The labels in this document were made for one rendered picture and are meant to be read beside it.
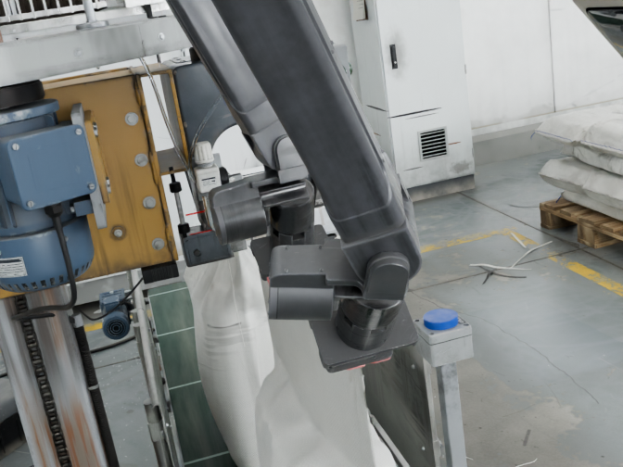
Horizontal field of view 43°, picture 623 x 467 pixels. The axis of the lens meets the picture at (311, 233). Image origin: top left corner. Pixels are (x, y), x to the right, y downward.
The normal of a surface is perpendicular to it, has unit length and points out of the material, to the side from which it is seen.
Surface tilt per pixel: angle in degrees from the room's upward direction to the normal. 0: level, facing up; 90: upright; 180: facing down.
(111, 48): 90
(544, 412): 0
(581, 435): 0
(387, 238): 119
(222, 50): 88
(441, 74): 90
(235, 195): 88
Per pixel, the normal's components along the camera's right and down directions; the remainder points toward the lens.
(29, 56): 0.80, 0.06
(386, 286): 0.03, 0.72
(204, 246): 0.25, 0.25
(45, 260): 0.46, 0.22
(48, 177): 0.64, 0.14
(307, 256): -0.01, -0.70
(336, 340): 0.07, -0.48
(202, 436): -0.15, -0.94
